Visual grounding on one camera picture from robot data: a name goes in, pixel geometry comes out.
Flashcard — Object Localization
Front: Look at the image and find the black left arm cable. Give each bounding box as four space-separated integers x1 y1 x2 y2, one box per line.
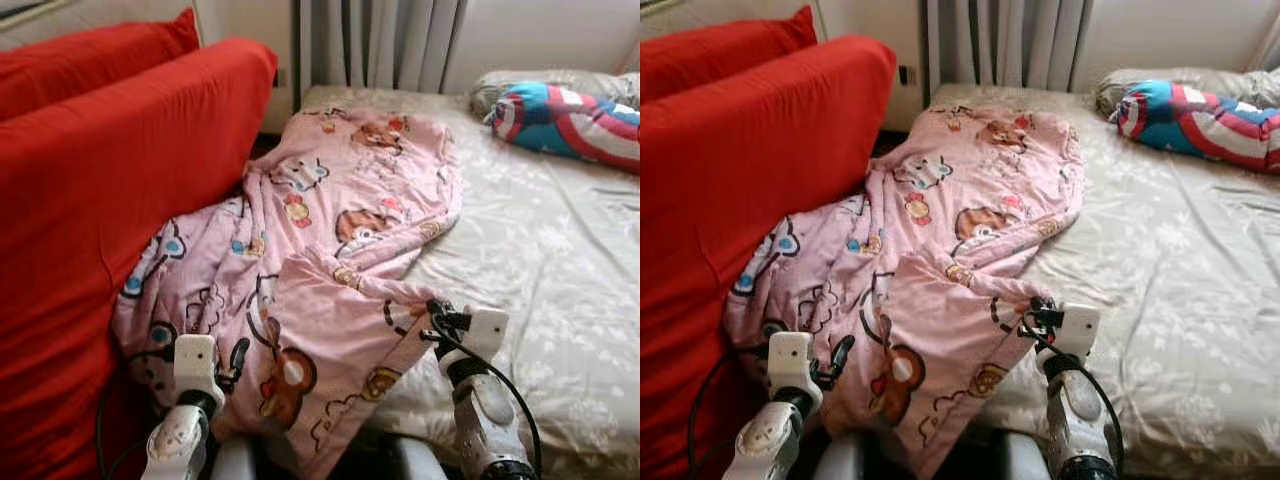
95 375 176 479
685 350 771 479

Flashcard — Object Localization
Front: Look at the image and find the grey left robot leg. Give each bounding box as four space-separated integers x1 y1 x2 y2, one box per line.
810 432 866 480
210 435 261 480

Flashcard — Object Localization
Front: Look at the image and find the grey right robot leg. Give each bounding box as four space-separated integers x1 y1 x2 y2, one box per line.
990 432 1046 480
390 435 451 480

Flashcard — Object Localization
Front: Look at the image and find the pink cartoon bear blanket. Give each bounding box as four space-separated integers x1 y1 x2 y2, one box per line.
722 105 1086 479
110 108 464 479

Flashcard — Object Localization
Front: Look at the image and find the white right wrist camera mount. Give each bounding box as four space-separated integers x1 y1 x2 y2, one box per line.
462 307 509 361
1058 303 1101 356

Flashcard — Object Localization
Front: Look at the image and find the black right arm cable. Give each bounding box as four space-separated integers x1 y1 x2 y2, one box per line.
425 310 544 471
1020 305 1126 471

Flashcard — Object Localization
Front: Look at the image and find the crumpled grey floral pillow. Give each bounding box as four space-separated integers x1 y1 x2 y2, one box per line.
1095 67 1280 116
470 68 640 116

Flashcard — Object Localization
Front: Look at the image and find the bed with grey floral sheet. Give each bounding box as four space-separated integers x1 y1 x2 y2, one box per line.
300 85 640 451
930 83 1280 451

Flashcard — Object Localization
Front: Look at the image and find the red white blue shield bolster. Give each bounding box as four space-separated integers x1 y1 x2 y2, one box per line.
488 82 640 173
1115 80 1280 176

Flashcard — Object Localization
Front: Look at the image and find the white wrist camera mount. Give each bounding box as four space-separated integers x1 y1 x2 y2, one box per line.
1058 303 1101 356
462 307 509 361
173 334 216 391
768 331 813 389

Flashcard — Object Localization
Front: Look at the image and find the grey robot leg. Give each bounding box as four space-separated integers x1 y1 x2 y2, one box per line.
810 432 866 480
990 432 1046 480
210 435 261 480
390 435 451 480

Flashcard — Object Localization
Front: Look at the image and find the long red cushion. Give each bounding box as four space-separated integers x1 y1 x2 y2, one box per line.
0 37 279 480
640 35 898 480
0 8 201 121
640 5 819 101

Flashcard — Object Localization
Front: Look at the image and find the grey pleated curtain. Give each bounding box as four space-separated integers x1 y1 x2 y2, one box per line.
295 0 466 96
925 0 1096 96

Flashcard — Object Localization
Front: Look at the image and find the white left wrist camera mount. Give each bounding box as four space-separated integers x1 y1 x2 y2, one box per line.
768 331 813 389
173 334 216 391

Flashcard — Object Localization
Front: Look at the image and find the white quilted spare mattress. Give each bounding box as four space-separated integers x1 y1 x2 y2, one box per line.
640 0 816 46
0 0 196 51

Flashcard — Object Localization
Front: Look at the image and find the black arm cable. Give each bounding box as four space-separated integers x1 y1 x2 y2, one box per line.
1020 305 1126 471
685 350 771 479
425 310 544 471
95 375 176 479

